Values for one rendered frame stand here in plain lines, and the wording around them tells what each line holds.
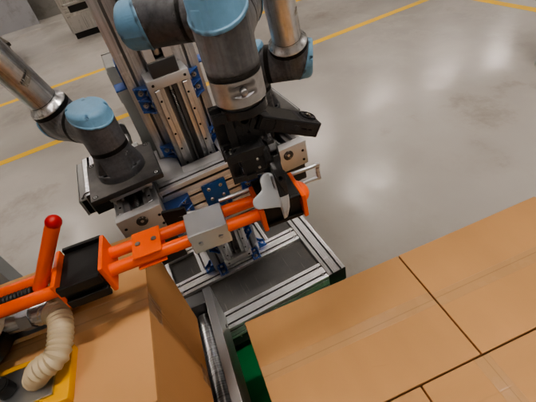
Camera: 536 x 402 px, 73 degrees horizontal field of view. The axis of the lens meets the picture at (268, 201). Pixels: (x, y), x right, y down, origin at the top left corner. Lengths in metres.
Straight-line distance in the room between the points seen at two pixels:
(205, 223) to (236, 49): 0.30
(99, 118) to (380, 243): 1.58
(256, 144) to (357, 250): 1.62
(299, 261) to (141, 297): 1.16
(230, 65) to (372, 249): 1.75
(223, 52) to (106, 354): 0.54
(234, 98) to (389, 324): 0.94
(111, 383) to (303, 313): 0.73
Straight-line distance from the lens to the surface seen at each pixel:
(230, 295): 1.79
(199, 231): 0.62
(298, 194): 0.62
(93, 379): 0.74
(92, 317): 0.81
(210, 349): 1.29
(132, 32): 0.62
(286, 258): 1.85
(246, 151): 0.54
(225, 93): 0.50
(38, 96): 1.21
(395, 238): 2.18
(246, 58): 0.49
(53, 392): 0.75
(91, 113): 1.12
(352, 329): 1.24
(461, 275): 1.39
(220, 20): 0.47
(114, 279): 0.67
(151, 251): 0.63
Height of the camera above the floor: 1.65
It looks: 42 degrees down
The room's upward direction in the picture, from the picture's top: 15 degrees counter-clockwise
